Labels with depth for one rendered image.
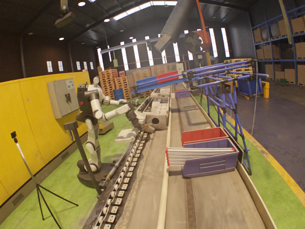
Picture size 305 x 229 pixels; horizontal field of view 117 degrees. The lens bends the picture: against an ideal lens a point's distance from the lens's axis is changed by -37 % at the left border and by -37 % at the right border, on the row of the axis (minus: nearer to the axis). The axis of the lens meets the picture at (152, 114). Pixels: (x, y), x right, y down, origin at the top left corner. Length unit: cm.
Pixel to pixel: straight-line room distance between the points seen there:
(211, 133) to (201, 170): 41
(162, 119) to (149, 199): 99
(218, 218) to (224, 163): 35
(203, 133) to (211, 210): 66
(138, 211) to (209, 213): 35
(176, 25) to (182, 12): 96
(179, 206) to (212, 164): 31
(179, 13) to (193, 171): 871
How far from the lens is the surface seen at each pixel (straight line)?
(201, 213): 77
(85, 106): 179
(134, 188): 95
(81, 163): 235
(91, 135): 197
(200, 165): 89
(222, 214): 77
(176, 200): 83
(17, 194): 284
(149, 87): 205
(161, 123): 164
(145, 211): 81
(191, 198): 83
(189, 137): 121
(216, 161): 90
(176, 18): 903
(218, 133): 126
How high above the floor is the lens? 138
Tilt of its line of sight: 15 degrees down
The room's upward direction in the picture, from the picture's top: 10 degrees counter-clockwise
